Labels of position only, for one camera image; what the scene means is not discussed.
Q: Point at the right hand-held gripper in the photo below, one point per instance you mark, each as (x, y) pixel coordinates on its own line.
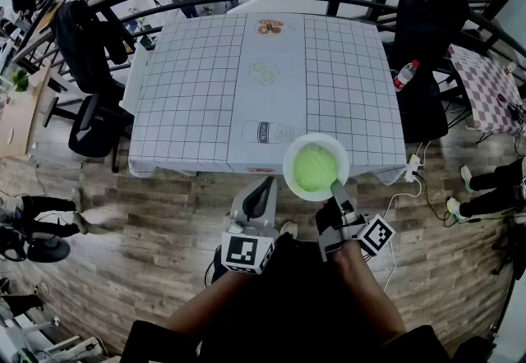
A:
(374, 236)

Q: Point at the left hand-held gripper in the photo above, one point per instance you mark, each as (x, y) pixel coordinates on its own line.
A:
(246, 248)

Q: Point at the white bowl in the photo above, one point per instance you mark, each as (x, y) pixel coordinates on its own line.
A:
(292, 156)

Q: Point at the person's right forearm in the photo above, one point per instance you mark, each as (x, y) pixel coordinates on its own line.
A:
(370, 300)

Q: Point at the person's left forearm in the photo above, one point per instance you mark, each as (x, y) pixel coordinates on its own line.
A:
(205, 304)

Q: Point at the grid-patterned white tablecloth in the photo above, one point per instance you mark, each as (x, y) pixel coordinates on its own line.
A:
(185, 107)

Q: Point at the person's white shoe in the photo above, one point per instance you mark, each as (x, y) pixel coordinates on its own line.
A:
(289, 229)

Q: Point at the person's black clothing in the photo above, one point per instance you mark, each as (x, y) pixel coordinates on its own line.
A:
(296, 304)

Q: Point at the black office chair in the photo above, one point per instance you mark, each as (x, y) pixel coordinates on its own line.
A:
(423, 115)
(92, 131)

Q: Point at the plastic bottle with red label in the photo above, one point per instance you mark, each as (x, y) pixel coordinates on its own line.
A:
(404, 76)

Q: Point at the purple checked table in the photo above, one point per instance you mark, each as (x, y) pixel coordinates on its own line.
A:
(485, 86)

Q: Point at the wooden cabinet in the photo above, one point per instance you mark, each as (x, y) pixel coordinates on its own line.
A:
(16, 119)

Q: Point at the green plant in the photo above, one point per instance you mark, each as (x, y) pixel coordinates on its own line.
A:
(20, 80)

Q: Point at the white metal frame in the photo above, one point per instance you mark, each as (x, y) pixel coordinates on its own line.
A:
(20, 336)

